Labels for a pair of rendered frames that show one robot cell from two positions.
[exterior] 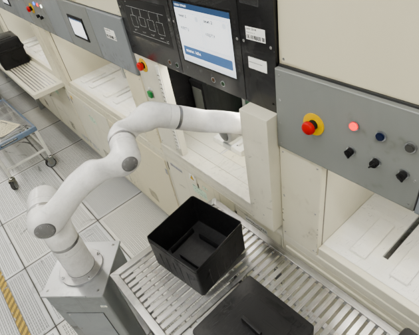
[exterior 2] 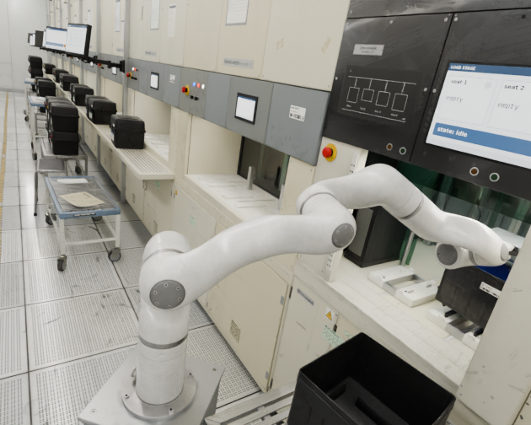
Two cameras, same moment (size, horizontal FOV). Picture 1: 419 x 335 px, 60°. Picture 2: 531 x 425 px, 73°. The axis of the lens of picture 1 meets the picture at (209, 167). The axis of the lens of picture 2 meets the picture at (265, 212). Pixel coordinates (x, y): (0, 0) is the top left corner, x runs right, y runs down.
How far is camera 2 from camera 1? 0.72 m
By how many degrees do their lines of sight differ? 21
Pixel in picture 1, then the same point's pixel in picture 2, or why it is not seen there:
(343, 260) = not seen: outside the picture
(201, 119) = (440, 217)
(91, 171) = (274, 229)
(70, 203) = (222, 265)
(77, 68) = (198, 164)
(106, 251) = (201, 376)
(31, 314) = not seen: outside the picture
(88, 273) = (170, 403)
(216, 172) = (379, 315)
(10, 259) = (14, 352)
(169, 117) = (410, 195)
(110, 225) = not seen: hidden behind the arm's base
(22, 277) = (18, 384)
